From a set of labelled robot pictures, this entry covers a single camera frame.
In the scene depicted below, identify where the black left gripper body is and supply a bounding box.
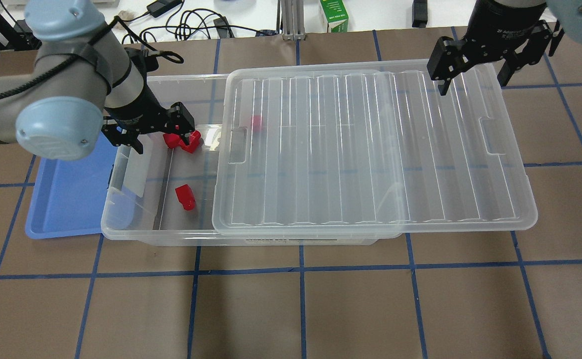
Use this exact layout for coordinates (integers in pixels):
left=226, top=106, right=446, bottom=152
left=102, top=47, right=169, bottom=135

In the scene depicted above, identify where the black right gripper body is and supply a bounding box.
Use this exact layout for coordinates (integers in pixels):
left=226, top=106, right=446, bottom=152
left=459, top=0, right=548, bottom=68

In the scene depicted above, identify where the red block carried to tray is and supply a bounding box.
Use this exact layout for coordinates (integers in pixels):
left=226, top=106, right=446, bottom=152
left=175, top=184, right=196, bottom=211

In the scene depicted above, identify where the clear plastic box lid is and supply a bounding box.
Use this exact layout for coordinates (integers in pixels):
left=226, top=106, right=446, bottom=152
left=212, top=59, right=539, bottom=239

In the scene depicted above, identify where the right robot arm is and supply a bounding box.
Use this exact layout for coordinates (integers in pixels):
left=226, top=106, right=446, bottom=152
left=427, top=0, right=582, bottom=95

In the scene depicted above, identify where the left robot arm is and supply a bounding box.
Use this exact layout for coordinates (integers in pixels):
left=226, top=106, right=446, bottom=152
left=0, top=0, right=195, bottom=161

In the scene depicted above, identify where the red block in box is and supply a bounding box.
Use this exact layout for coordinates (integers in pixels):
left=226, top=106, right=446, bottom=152
left=178, top=130, right=201, bottom=154
left=163, top=134, right=181, bottom=149

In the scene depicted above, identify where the clear plastic storage box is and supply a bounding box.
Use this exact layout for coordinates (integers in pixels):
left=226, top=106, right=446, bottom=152
left=101, top=70, right=409, bottom=247

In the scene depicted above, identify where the red block under lid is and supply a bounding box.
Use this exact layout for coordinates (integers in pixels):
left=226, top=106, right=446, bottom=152
left=250, top=115, right=263, bottom=133

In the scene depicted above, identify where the blue plastic tray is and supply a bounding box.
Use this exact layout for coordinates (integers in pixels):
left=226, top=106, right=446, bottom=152
left=25, top=134, right=118, bottom=239

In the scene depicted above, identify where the black power adapter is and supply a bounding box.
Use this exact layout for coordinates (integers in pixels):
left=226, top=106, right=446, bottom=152
left=146, top=0, right=184, bottom=18

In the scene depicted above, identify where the green white carton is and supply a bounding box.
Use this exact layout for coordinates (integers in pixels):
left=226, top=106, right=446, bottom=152
left=318, top=0, right=350, bottom=33

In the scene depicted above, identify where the aluminium frame post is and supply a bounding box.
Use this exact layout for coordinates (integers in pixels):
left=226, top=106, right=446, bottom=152
left=278, top=0, right=305, bottom=41

